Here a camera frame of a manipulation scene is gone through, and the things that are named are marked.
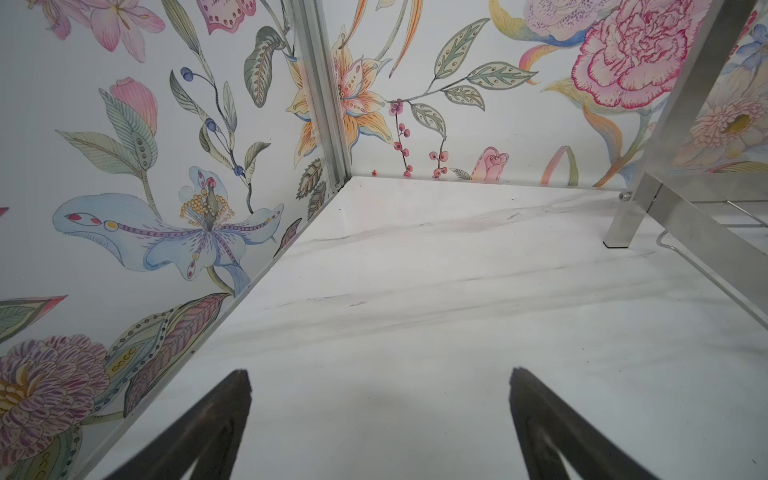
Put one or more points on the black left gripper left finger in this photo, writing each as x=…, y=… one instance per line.
x=204, y=442

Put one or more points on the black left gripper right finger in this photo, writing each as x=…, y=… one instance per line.
x=552, y=434

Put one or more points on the stainless steel dish rack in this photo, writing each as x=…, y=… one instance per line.
x=677, y=202

